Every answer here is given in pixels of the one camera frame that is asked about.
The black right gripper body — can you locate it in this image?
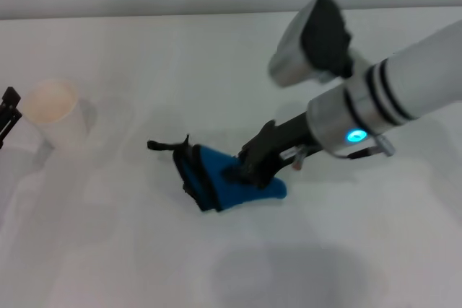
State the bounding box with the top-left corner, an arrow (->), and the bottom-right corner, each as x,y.
237,112 -> 318,189

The blue rag with black trim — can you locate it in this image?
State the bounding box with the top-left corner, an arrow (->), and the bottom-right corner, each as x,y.
147,133 -> 288,214

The white paper cup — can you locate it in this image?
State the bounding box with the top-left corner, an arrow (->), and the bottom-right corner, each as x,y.
22,79 -> 90,152

